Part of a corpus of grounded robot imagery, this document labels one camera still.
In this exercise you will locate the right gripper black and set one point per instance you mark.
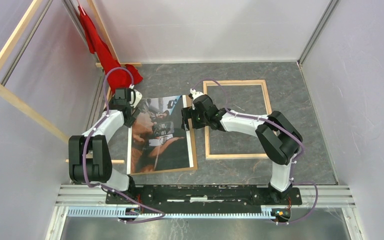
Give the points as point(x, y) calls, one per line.
point(188, 113)

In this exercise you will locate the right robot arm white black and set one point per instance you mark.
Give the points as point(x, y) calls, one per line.
point(280, 140)

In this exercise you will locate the aluminium rail base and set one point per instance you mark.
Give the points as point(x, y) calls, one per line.
point(329, 196)

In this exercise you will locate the brown frame backing board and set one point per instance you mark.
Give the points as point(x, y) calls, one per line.
point(194, 152)

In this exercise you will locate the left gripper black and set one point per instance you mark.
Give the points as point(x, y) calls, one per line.
point(135, 112)

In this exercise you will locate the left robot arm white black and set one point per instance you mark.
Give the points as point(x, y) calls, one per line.
point(89, 159)

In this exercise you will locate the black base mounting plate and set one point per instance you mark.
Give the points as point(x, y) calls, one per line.
point(204, 199)

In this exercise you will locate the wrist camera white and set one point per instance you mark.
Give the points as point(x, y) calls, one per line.
point(194, 94)
point(135, 97)

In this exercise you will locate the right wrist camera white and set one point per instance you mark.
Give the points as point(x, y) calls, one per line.
point(194, 94)

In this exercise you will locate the printed photo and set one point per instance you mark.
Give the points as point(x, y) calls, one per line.
point(162, 139)

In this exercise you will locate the wooden rack frame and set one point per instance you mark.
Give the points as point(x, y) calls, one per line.
point(56, 76)

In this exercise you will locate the grey slotted cable duct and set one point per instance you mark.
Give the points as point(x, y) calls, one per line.
point(125, 213)

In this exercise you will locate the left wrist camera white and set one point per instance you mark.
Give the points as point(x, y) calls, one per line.
point(135, 97)

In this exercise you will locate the red cloth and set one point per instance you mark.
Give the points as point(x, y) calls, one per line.
point(118, 78)

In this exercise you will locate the wooden picture frame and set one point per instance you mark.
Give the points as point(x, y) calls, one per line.
point(268, 107)

